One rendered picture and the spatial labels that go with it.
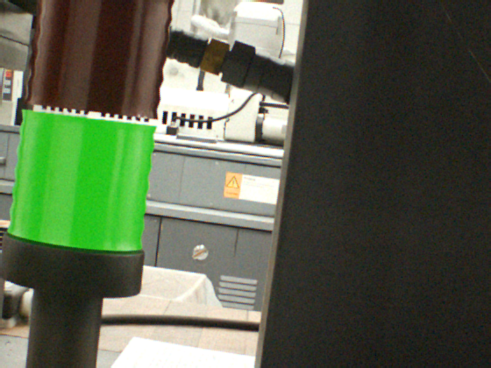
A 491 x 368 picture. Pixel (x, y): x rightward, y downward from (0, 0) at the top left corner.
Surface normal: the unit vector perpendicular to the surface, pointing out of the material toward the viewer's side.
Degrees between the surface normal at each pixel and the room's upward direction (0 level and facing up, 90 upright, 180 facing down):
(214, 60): 119
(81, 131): 76
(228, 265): 90
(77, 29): 104
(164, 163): 90
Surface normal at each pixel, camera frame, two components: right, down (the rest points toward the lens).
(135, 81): 0.59, 0.36
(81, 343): 0.59, 0.12
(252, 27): -0.18, 0.03
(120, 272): 0.75, 0.14
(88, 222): 0.33, -0.15
